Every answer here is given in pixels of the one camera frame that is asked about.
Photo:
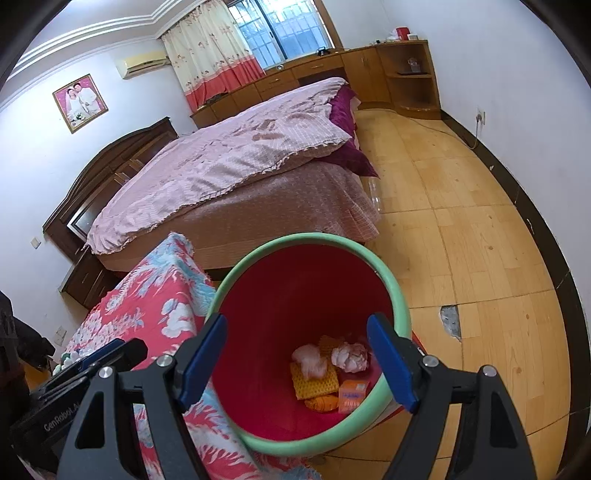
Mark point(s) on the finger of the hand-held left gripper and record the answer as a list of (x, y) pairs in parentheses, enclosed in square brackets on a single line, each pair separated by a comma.
[(94, 357), (134, 353)]

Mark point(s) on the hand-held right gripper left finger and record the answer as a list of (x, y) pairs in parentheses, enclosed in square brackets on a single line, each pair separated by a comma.
[(201, 360)]

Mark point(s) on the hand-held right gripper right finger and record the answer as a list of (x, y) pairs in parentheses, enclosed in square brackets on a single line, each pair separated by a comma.
[(392, 364)]

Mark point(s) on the large white paper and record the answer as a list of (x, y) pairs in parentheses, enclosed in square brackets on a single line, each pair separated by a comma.
[(351, 356)]

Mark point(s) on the orange cardboard box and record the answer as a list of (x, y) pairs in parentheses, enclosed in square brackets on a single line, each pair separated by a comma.
[(353, 397)]

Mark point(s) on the orange wrapper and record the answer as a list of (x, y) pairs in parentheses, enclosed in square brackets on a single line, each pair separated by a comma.
[(323, 404)]

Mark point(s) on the small white paper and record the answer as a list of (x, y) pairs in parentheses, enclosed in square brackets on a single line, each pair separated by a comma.
[(308, 360)]

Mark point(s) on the red bin with green rim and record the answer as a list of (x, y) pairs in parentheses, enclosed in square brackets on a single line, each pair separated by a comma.
[(277, 300)]

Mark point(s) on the green toy with white top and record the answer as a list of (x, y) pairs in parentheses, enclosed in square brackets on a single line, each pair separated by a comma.
[(68, 363)]

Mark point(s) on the red floral tablecloth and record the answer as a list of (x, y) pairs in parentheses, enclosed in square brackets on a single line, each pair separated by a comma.
[(152, 304)]

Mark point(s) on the dark wooden nightstand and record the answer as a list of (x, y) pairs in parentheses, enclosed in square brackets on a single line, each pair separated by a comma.
[(90, 281)]

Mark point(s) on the black jacket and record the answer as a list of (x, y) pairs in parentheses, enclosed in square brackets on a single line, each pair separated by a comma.
[(18, 332)]

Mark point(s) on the dark wooden headboard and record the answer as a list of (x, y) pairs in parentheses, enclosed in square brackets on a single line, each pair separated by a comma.
[(106, 170)]

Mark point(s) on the purple blanket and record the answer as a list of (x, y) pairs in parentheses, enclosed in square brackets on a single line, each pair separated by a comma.
[(351, 154)]

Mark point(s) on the wooden corner shelf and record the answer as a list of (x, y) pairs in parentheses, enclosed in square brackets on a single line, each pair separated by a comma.
[(415, 92)]

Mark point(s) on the white air conditioner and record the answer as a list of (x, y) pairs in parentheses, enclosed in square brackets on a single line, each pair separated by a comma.
[(141, 67)]

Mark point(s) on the long wooden cabinet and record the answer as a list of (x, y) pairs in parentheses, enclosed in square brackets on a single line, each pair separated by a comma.
[(277, 83)]

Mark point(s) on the small glass ornament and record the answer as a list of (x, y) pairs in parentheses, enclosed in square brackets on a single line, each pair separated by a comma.
[(413, 65)]

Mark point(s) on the cream and red curtain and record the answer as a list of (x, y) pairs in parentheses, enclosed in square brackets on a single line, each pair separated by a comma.
[(207, 50)]

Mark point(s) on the small black device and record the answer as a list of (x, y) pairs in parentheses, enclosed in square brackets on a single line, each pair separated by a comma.
[(323, 51)]

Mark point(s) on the small red box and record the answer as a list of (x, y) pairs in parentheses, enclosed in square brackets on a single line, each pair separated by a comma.
[(402, 33)]

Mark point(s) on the barred window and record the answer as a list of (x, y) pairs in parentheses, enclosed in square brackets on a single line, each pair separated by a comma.
[(286, 27)]

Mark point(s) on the low white wall socket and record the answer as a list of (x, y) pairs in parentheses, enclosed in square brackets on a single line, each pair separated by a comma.
[(60, 335)]

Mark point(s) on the framed wall photo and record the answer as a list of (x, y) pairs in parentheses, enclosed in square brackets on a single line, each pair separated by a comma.
[(81, 104)]

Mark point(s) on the wall socket with plug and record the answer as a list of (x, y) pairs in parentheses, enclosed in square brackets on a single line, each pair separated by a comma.
[(480, 116)]

